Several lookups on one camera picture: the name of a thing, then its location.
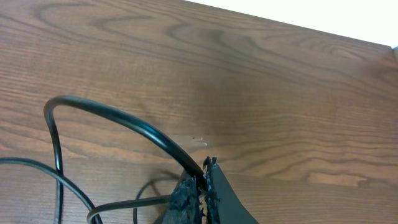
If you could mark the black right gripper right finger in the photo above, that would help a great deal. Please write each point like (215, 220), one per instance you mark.
(223, 205)

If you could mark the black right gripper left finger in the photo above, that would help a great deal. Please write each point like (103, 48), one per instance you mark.
(184, 206)

